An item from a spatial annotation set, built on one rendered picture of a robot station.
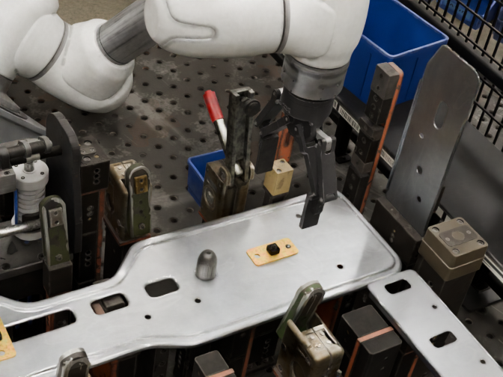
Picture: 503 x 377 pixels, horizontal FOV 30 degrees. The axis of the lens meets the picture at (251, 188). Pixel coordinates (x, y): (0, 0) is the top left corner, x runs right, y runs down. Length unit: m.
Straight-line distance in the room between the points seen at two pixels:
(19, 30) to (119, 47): 0.21
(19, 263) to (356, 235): 0.56
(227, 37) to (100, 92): 0.98
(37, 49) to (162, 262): 0.74
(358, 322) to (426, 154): 0.31
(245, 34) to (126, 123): 1.11
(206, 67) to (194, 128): 0.27
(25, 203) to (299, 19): 0.55
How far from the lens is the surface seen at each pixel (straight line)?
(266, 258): 1.53
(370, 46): 1.83
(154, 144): 2.21
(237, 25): 1.18
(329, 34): 1.23
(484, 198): 1.74
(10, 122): 2.05
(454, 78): 1.50
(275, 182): 1.61
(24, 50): 2.08
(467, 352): 1.50
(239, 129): 1.55
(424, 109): 1.57
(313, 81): 1.28
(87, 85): 2.12
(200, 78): 2.44
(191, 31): 1.18
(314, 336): 1.38
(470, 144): 1.86
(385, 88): 1.68
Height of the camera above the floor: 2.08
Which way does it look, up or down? 40 degrees down
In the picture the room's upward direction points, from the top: 11 degrees clockwise
